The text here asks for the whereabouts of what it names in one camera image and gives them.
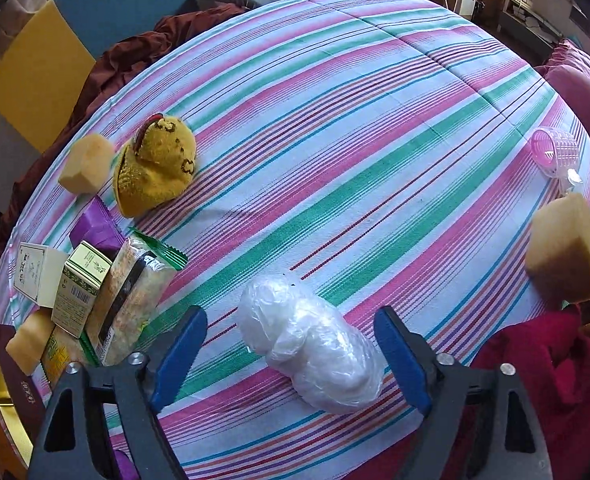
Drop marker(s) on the small purple object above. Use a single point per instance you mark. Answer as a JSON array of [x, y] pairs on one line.
[[124, 466]]

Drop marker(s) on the yellow green snack packet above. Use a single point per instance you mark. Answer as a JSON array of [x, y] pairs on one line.
[[57, 352]]

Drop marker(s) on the tan sponge block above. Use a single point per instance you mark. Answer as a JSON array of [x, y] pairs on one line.
[[567, 250], [85, 162], [25, 347]]

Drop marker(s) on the green cracker packet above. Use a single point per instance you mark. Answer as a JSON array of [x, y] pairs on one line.
[[130, 300]]

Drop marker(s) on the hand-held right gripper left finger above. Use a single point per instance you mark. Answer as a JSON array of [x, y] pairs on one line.
[[180, 355]]

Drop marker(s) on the dark maroon cloth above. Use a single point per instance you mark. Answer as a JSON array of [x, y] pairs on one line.
[[125, 60]]

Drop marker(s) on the maroon gift box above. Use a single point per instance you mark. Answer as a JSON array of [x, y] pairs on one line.
[[17, 395]]

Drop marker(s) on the purple snack packet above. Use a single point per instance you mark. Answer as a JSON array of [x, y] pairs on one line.
[[97, 225]]

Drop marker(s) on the blue and yellow armchair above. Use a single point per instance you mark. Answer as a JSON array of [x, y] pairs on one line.
[[40, 70]]

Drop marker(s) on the striped bed blanket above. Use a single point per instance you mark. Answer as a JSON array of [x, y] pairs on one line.
[[335, 150]]

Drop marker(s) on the small clear plastic piece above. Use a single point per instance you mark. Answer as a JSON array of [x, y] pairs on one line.
[[573, 178]]

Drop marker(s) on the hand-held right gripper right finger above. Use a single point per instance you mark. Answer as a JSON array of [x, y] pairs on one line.
[[400, 355]]

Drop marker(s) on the yellow knit cap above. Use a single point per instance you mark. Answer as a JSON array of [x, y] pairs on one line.
[[162, 160]]

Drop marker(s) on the green and white carton box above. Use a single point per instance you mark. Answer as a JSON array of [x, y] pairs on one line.
[[80, 292]]

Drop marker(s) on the pink pillow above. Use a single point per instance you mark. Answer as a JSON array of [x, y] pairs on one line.
[[587, 95]]

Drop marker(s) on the white plastic bag bundle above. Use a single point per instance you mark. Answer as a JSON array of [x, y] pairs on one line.
[[310, 345]]

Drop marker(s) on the plain white carton box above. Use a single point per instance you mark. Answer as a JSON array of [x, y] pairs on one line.
[[37, 272]]

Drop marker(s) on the grey low shelf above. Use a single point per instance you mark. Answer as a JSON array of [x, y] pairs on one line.
[[530, 27]]

